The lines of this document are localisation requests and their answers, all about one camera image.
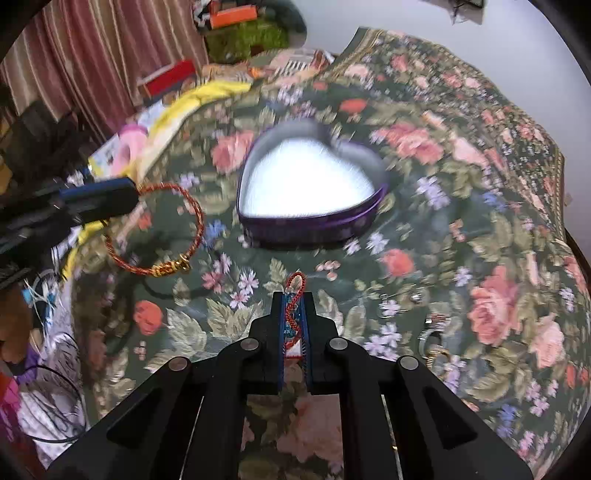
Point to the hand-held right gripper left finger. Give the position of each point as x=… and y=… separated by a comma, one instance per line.
x=276, y=341

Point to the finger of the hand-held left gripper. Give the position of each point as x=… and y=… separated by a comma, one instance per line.
x=92, y=188
x=115, y=203

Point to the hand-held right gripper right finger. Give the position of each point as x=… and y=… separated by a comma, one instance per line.
x=310, y=364

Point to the purple heart-shaped tin box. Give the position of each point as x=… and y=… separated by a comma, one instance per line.
x=304, y=184

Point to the pink toy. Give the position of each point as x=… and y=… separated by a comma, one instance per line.
x=127, y=147

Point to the dark cloth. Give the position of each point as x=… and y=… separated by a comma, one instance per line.
x=41, y=134

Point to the yellow cloth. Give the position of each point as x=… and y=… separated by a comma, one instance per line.
x=198, y=97

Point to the red box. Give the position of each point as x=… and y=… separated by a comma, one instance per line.
x=168, y=76

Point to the striped pink curtain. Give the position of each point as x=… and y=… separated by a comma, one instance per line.
x=92, y=46

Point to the white printed bedsheet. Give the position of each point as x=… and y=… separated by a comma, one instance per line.
x=55, y=392

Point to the pile of clothes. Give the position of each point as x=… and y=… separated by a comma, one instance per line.
x=203, y=18

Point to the green patterned box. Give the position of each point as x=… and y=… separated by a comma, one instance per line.
x=244, y=41

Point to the green floral cloth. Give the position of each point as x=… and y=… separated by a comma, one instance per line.
x=415, y=184

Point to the striped patterned blanket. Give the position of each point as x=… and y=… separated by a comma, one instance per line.
x=286, y=64

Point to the orange box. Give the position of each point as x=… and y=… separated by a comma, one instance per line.
x=233, y=16

